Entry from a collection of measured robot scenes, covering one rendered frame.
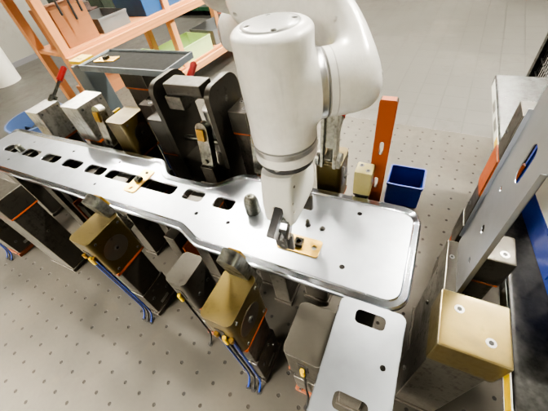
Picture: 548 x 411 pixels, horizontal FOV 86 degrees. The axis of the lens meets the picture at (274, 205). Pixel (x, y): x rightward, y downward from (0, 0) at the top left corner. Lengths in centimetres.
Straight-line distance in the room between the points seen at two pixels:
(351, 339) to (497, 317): 19
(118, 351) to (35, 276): 46
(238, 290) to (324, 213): 25
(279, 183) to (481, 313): 31
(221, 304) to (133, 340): 49
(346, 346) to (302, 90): 36
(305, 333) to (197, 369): 39
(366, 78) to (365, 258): 32
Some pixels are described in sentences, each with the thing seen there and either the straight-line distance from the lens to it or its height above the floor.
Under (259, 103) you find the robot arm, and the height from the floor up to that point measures 132.
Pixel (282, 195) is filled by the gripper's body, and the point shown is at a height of 119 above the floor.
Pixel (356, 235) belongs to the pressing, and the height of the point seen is 100.
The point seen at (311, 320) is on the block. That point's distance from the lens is 52.
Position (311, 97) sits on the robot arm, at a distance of 33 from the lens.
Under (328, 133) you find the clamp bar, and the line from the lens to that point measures 62.
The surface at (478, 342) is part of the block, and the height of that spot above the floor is 106.
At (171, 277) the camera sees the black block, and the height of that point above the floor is 99.
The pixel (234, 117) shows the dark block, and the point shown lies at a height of 110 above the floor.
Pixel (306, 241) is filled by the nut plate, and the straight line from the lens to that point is 57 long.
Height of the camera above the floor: 147
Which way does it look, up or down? 47 degrees down
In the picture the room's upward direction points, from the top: 11 degrees counter-clockwise
